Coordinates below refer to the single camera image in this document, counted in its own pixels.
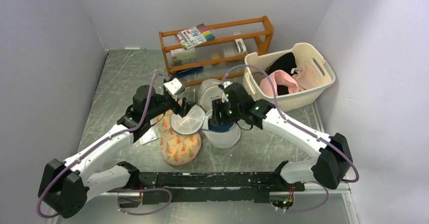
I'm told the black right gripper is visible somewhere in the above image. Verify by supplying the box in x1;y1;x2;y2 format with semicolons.
211;97;243;126

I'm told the white mesh laundry bag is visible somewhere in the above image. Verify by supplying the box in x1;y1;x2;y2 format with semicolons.
170;105;241;148

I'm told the pink bra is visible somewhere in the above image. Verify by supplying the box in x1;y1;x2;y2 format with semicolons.
259;70;300;97

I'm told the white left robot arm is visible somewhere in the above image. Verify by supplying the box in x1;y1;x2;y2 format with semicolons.
36;82;195;219

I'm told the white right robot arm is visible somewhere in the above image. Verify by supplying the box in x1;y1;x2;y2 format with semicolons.
211;81;353;191

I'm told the beige mesh laundry bag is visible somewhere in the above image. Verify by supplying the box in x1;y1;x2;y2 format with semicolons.
197;79;224;112

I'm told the floral orange laundry bag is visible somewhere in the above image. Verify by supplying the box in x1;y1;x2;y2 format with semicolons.
156;110;202;166

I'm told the brown bra cup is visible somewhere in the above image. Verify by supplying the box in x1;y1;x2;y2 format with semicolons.
252;72;266;86

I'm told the cream plastic laundry basket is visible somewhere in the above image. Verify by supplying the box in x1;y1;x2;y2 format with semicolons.
244;42;336;112

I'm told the dark blue garment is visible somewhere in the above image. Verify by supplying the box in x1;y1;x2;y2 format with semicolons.
208;124;233;132

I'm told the blue flat box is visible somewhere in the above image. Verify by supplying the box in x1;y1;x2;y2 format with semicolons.
174;66;204;78

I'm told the clear blister pack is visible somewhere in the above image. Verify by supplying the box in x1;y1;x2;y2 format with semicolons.
140;127;159;146

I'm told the white green box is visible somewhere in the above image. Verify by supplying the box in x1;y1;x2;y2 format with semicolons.
170;48;196;61

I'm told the orange wooden shelf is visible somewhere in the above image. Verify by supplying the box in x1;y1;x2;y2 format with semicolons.
159;16;274;86

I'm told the green white marker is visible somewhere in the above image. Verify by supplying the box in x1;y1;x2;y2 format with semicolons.
124;47;146;51

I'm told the white clip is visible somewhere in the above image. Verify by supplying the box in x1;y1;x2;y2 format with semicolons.
235;38;247;54

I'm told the colour marker pack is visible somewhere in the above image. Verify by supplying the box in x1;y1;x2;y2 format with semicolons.
175;23;216;50

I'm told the black garment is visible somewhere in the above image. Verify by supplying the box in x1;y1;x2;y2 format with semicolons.
265;53;297;76

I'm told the pink garment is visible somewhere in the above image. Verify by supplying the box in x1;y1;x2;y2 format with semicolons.
292;65;319;91

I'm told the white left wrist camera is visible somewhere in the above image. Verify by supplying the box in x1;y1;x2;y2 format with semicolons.
163;78;185;97

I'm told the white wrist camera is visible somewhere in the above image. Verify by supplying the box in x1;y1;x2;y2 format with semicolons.
219;81;233;91
163;78;185;97

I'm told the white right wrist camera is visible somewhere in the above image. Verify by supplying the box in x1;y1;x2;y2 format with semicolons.
219;81;233;91

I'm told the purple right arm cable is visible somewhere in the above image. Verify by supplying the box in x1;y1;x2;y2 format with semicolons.
219;64;360;214

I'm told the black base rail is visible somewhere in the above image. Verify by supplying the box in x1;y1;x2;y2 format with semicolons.
135;171;305;205

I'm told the aluminium frame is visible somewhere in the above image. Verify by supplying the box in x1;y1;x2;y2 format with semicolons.
45;171;359;224

